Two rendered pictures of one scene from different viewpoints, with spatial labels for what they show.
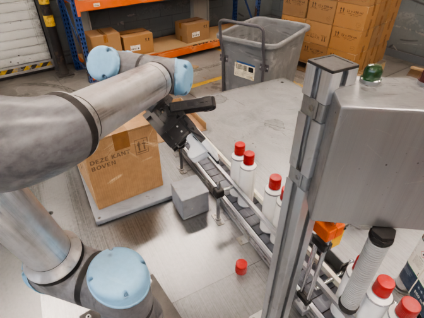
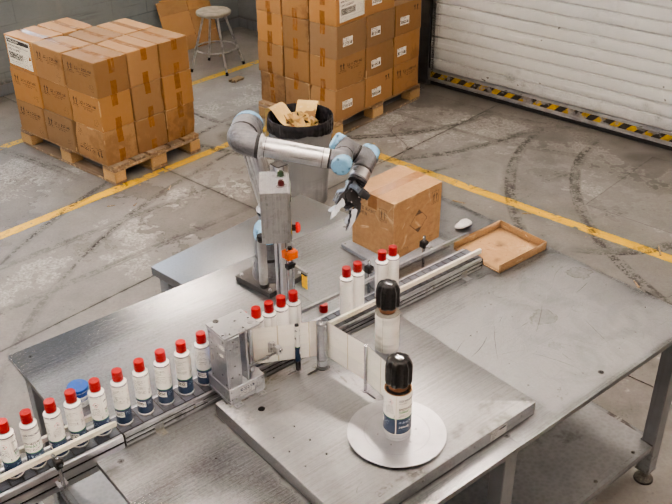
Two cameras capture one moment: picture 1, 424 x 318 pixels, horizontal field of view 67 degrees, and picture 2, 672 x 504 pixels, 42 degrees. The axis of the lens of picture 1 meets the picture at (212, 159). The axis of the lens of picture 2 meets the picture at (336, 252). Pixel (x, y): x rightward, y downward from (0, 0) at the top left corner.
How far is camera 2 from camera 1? 3.04 m
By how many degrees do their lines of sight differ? 64
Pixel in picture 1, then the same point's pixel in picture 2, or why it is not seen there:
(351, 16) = not seen: outside the picture
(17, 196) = (254, 162)
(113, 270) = not seen: hidden behind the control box
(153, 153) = (389, 227)
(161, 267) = (314, 279)
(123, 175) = (369, 228)
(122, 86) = (288, 146)
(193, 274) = (313, 292)
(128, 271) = not seen: hidden behind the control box
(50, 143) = (240, 143)
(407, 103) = (263, 180)
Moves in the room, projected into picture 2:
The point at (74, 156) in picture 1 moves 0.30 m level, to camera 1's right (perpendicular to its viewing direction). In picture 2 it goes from (246, 151) to (255, 186)
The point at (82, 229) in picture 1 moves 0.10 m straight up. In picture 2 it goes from (335, 242) to (334, 222)
